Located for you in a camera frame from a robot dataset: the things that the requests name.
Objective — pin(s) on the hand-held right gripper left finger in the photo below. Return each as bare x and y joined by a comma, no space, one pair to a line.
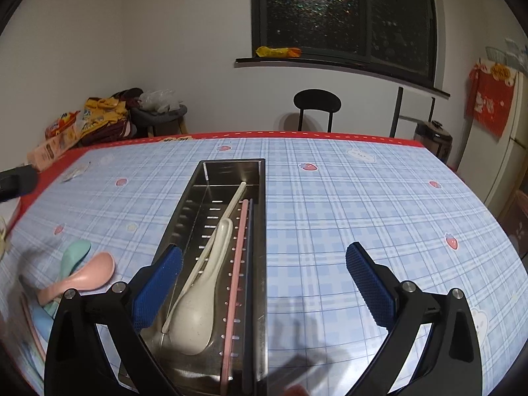
159,288

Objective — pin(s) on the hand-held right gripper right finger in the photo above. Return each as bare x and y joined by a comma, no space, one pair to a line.
369,286

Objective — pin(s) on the beige spoon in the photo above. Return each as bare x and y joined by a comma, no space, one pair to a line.
194,317

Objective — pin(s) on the pink spoon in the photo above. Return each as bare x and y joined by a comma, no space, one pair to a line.
97,268

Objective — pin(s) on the pink chopstick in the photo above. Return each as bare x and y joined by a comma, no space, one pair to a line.
35,338
235,280

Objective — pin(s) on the mint green spoon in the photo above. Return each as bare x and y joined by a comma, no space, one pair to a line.
76,255

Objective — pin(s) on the stainless steel utensil tray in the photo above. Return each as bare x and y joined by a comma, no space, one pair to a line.
198,198

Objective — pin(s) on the blue spoon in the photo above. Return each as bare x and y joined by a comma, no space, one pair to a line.
41,321

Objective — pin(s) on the blue plaid table cover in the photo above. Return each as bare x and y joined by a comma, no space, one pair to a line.
330,198

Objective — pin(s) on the electric rice cooker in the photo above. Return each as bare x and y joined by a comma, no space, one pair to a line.
433,140

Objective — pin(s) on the dark red garment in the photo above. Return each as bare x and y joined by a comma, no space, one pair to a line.
115,132

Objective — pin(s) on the grey stool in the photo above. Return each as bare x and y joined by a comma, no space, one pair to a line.
161,117

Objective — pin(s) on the cream refrigerator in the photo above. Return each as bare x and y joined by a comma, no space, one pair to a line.
511,165

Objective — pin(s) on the crumpled clear plastic bags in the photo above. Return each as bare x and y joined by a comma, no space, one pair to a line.
156,99

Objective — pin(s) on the yellow garment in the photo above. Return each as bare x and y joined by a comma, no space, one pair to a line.
103,107

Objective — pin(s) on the orange snack bag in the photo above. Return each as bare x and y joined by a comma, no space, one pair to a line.
62,123

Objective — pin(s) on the black round-back chair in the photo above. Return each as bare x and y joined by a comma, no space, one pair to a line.
317,101

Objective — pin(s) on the red printed cloth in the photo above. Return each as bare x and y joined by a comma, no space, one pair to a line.
489,103

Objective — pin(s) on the dark window sill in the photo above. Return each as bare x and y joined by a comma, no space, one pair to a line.
309,62

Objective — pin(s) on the yellow snack packet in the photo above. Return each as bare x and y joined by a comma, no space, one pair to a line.
276,52

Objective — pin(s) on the clear plastic bags on refrigerator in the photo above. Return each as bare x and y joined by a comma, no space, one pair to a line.
515,55

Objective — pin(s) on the dark window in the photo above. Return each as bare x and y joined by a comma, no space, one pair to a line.
330,8

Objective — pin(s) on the black metal frame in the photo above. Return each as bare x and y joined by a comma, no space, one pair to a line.
398,111

